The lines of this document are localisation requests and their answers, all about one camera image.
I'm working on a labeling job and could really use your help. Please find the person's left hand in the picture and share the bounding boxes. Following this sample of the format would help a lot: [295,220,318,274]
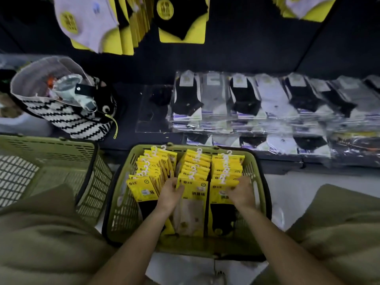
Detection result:
[157,177,185,216]

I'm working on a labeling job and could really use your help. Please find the person's right hand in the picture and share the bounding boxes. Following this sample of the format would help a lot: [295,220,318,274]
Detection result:
[226,176,256,210]

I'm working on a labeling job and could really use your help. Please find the beige sock single packet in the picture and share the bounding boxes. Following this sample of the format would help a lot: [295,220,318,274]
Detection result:
[173,179,209,237]

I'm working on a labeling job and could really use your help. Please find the black sock single packet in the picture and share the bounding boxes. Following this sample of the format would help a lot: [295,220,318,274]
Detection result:
[208,182,238,237]

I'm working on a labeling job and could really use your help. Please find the person's left forearm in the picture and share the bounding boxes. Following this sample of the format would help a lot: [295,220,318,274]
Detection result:
[87,205,176,285]

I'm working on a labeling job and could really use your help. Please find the person's right forearm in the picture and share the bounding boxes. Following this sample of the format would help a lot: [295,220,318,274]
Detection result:
[236,205,345,285]

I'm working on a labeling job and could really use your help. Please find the rows of yellow-card sock packets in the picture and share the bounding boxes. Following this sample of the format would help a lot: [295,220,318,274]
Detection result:
[127,145,246,238]

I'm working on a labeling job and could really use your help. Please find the green basket holding socks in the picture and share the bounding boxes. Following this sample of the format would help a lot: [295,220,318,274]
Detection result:
[102,143,272,261]

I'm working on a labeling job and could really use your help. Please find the black display shelf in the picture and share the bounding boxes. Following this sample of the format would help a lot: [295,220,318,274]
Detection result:
[98,82,380,175]

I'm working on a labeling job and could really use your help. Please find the clear-wrapped all-black sock pack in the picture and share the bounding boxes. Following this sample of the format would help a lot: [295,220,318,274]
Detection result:
[136,84,174,134]

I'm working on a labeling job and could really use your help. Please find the stack of clear-wrapped sock packs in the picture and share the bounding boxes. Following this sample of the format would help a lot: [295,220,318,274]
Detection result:
[169,70,380,166]

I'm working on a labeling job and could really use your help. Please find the person's right leg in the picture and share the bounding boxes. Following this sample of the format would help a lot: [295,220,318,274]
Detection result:
[258,184,380,285]

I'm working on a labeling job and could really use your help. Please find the person's leg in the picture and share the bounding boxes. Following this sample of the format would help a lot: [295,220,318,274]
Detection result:
[258,184,380,285]
[0,184,119,285]

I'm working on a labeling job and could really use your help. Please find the black white zigzag tote bag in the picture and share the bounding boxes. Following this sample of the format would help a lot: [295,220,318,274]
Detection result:
[10,56,118,142]

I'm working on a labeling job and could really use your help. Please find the empty green plastic basket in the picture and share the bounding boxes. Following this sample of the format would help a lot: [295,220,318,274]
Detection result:
[0,134,113,227]

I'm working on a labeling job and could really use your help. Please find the person's left leg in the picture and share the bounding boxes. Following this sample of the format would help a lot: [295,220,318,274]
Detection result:
[0,184,119,285]

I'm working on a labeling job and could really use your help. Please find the hanging black sock yellow card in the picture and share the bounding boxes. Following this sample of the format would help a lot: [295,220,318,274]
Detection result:
[154,0,211,44]

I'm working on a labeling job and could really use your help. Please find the hanging bunch of lavender socks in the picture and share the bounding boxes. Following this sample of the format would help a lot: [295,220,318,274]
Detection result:
[53,0,155,56]

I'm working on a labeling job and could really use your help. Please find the hanging lavender sock yellow card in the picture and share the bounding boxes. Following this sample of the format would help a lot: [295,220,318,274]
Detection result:
[273,0,338,23]

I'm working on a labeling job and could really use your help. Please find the yellow cord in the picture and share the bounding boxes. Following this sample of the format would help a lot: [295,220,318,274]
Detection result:
[104,114,119,139]

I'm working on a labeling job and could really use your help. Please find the black strap clasp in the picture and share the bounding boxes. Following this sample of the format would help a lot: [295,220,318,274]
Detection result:
[74,84,97,97]

